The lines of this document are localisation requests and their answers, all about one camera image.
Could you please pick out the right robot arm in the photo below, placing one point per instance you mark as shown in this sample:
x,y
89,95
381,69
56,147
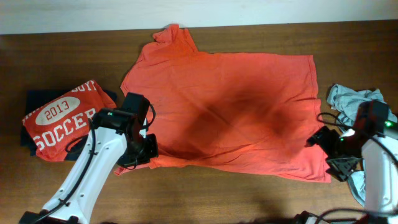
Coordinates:
x,y
372,143

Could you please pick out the folded red soccer shirt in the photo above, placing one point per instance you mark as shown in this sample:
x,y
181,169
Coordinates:
x,y
65,119

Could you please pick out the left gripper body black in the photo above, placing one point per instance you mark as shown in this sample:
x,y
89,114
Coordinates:
x,y
144,152

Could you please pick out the folded navy blue garment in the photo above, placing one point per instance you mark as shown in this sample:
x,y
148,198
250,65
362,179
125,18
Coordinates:
x,y
38,98

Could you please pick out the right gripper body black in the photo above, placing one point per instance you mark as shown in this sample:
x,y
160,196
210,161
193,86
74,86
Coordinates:
x,y
342,154

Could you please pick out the plain orange-red t-shirt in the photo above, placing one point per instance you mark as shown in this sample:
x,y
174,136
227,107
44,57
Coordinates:
x,y
237,112

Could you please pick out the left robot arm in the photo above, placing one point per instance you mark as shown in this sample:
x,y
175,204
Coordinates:
x,y
116,137

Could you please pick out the light blue crumpled shirt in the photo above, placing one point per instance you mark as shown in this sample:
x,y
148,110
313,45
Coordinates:
x,y
347,102

